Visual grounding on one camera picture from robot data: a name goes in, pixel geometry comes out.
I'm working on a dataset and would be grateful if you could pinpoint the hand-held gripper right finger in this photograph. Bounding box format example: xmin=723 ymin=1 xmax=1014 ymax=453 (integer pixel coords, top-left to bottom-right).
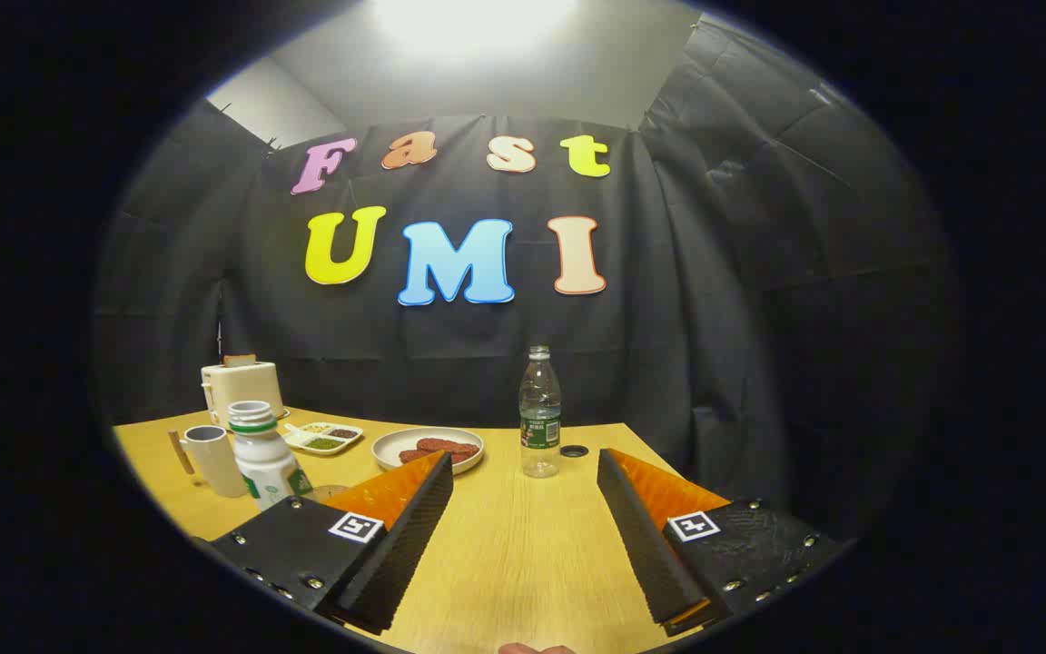
xmin=596 ymin=447 xmax=851 ymax=637

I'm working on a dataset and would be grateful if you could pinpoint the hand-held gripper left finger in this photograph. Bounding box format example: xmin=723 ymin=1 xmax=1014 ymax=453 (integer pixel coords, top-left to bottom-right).
xmin=205 ymin=450 xmax=454 ymax=637

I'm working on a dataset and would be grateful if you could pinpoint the white juice bottle green label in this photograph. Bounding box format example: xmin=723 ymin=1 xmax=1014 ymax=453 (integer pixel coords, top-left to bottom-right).
xmin=228 ymin=401 xmax=315 ymax=511

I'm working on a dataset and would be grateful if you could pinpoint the white cup wooden handle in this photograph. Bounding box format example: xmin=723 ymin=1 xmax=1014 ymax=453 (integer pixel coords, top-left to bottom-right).
xmin=169 ymin=424 xmax=249 ymax=499

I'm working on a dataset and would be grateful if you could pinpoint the clear plastic water bottle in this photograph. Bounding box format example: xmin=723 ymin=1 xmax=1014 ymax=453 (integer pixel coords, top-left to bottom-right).
xmin=518 ymin=345 xmax=563 ymax=479

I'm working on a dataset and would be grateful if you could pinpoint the white round plate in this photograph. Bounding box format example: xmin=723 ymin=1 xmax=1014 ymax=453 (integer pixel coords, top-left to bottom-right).
xmin=371 ymin=427 xmax=485 ymax=476

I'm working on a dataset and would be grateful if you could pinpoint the wooden table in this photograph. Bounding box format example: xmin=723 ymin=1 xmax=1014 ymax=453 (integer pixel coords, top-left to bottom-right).
xmin=113 ymin=406 xmax=742 ymax=654

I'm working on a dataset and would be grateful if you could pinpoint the white divided condiment dish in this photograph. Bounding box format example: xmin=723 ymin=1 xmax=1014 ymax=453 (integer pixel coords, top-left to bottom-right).
xmin=283 ymin=421 xmax=365 ymax=455

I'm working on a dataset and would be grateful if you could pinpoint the black backdrop cloth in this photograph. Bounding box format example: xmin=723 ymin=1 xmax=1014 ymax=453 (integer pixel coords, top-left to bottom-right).
xmin=92 ymin=18 xmax=955 ymax=537

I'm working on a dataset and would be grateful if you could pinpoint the cream toaster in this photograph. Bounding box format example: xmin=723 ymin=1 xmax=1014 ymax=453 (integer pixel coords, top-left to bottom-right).
xmin=201 ymin=361 xmax=286 ymax=428

